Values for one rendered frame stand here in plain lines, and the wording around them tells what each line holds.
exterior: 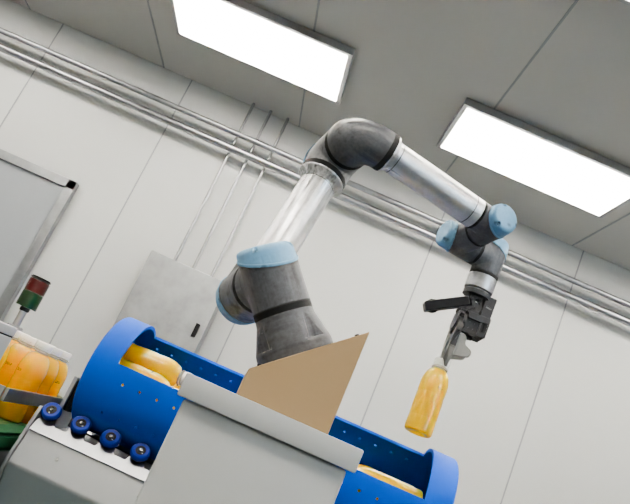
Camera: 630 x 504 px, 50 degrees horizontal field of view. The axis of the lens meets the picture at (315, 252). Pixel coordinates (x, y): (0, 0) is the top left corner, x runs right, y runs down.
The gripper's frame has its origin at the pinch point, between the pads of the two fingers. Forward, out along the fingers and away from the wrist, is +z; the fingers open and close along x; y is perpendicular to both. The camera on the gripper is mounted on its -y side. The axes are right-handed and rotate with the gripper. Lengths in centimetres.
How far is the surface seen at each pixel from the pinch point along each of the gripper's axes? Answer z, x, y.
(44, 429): 52, -12, -78
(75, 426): 49, -12, -72
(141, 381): 34, -14, -63
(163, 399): 36, -14, -57
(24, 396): 48, -10, -87
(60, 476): 59, -14, -70
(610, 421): -75, 352, 186
